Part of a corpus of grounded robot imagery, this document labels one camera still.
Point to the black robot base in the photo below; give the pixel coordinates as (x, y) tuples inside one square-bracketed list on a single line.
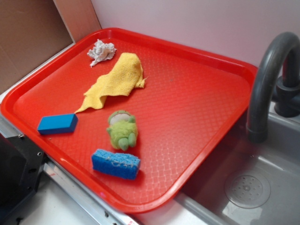
[(21, 162)]

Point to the red plastic tray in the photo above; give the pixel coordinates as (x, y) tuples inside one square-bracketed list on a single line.
[(190, 100)]

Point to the blue rectangular block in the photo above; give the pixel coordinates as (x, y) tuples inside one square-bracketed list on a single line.
[(57, 124)]

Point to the yellow cloth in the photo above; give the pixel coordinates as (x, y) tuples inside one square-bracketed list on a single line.
[(126, 75)]

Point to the brown cardboard panel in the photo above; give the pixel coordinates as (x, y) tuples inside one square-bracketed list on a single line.
[(33, 31)]

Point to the blue sponge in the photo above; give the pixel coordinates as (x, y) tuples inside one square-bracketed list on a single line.
[(120, 165)]

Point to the green plush frog toy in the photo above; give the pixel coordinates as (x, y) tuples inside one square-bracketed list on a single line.
[(122, 130)]

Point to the crumpled white paper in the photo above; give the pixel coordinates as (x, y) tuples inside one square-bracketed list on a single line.
[(101, 52)]

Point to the grey curved faucet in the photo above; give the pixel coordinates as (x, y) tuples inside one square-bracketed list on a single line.
[(277, 79)]

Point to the grey toy sink basin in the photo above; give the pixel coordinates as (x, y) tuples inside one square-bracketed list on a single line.
[(245, 183)]

